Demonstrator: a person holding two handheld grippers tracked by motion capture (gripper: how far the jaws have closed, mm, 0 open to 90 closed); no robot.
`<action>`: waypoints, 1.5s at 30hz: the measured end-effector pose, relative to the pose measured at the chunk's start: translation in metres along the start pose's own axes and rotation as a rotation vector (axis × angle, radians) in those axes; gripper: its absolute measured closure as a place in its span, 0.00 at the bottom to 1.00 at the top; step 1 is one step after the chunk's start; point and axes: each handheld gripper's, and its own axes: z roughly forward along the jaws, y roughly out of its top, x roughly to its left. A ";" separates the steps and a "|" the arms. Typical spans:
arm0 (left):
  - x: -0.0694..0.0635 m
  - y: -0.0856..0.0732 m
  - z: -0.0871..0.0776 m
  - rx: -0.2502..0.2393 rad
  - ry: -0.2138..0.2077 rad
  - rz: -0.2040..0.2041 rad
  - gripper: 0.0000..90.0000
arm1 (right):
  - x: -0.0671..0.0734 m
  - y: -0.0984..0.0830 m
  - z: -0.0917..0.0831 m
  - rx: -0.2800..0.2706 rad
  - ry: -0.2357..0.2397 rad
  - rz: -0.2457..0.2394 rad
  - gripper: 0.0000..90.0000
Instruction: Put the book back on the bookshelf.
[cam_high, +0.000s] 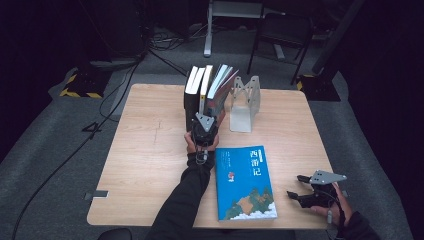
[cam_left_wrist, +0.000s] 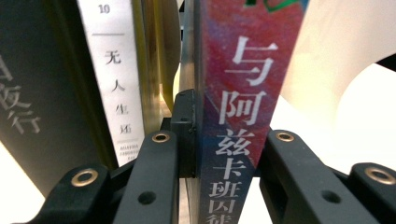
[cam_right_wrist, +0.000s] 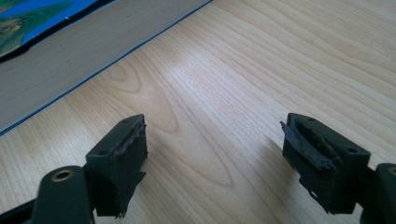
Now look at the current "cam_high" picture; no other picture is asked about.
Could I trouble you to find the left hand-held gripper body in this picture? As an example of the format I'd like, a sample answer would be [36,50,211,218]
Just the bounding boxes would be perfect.
[190,112,220,148]

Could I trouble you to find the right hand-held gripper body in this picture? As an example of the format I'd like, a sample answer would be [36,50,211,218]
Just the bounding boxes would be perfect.
[299,169,348,210]

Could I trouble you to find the black hardcover book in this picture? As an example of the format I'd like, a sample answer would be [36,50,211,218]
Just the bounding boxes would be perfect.
[183,65,205,133]

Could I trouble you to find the red colourful paperback book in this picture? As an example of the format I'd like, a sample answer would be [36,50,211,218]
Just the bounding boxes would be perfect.
[204,63,241,128]

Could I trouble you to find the yellow paperback book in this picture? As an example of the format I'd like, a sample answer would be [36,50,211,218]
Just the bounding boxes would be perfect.
[198,64,215,116]

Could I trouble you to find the extendable metal bookend rack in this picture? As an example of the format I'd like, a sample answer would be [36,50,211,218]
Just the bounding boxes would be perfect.
[227,75,262,134]

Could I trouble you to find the blue paperback book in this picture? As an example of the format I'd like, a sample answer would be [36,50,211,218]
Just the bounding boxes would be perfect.
[213,144,279,222]

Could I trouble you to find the person's left hand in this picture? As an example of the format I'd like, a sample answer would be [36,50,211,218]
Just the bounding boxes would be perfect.
[183,131,220,155]

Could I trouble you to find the person's right hand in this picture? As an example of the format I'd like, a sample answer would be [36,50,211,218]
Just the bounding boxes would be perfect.
[309,182,353,228]

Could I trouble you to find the black yellow striped stand base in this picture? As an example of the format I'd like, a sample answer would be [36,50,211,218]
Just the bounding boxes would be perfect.
[58,67,113,100]
[295,73,342,103]

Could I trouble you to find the black folding chair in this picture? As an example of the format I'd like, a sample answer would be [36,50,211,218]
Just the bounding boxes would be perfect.
[246,12,315,86]

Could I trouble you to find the person's legs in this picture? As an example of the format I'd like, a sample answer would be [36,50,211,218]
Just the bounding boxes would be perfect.
[97,227,297,240]

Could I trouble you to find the left hand-held gripper cable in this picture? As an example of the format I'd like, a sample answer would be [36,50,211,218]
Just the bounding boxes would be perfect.
[194,145,210,166]

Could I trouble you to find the hand-held gripper cable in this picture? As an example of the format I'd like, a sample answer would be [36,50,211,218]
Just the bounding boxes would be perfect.
[324,189,346,240]
[194,145,210,166]

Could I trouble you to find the right hand-held gripper cable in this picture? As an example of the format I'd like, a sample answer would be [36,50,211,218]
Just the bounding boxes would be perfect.
[324,189,346,240]

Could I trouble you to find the bundle of floor cables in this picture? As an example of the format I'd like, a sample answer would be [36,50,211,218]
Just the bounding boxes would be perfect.
[146,23,208,52]

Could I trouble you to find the white desk frame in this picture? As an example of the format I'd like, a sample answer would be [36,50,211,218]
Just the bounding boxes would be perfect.
[202,0,288,59]

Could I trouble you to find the long black floor cable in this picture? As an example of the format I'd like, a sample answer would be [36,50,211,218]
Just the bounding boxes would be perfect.
[9,56,145,240]

